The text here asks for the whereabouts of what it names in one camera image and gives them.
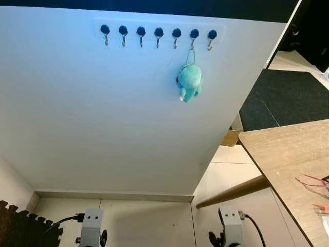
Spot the black knob metal hook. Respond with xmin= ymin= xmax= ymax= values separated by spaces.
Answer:
xmin=118 ymin=25 xmax=129 ymax=47
xmin=172 ymin=28 xmax=182 ymax=50
xmin=190 ymin=29 xmax=200 ymax=50
xmin=136 ymin=26 xmax=147 ymax=48
xmin=100 ymin=24 xmax=111 ymax=46
xmin=207 ymin=30 xmax=217 ymax=51
xmin=154 ymin=27 xmax=164 ymax=49

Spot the beige baseboard strip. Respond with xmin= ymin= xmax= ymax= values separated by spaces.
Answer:
xmin=33 ymin=191 xmax=195 ymax=203

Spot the wooden table leg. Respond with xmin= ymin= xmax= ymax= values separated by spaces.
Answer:
xmin=195 ymin=175 xmax=271 ymax=209

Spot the brown foam puzzle mat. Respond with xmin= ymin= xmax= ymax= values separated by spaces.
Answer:
xmin=0 ymin=200 xmax=64 ymax=247

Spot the small wooden block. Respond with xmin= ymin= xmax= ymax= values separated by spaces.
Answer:
xmin=221 ymin=129 xmax=242 ymax=148

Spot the clear plastic bag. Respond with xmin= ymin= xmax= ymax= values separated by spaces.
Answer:
xmin=320 ymin=213 xmax=329 ymax=236

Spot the small orange clip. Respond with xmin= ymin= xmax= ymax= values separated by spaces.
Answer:
xmin=313 ymin=202 xmax=329 ymax=214

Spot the light wooden table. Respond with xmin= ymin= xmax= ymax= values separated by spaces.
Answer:
xmin=195 ymin=119 xmax=329 ymax=247

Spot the dark grey rug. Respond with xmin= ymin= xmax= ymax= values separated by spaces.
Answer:
xmin=239 ymin=69 xmax=329 ymax=132

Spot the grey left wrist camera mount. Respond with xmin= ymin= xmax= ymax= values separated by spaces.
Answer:
xmin=80 ymin=208 xmax=105 ymax=247

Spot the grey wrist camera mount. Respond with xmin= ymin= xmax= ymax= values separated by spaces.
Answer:
xmin=80 ymin=208 xmax=105 ymax=247
xmin=218 ymin=205 xmax=245 ymax=247

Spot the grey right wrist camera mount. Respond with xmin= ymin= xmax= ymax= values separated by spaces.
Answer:
xmin=218 ymin=205 xmax=245 ymax=247

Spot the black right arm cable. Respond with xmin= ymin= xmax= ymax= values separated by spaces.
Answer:
xmin=241 ymin=213 xmax=267 ymax=247

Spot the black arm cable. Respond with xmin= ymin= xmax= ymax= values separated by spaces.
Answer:
xmin=43 ymin=213 xmax=85 ymax=235
xmin=241 ymin=213 xmax=267 ymax=247

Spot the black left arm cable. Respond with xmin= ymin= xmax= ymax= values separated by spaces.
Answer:
xmin=43 ymin=213 xmax=85 ymax=235

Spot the thin red cable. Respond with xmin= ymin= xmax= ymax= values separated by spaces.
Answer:
xmin=295 ymin=173 xmax=329 ymax=199

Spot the teal plush toy keychain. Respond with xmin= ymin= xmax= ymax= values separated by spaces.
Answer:
xmin=176 ymin=48 xmax=203 ymax=103

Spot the white wall hook rack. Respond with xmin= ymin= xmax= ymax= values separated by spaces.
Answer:
xmin=93 ymin=19 xmax=226 ymax=43

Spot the white door frame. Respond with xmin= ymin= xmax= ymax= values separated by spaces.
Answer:
xmin=264 ymin=0 xmax=312 ymax=70

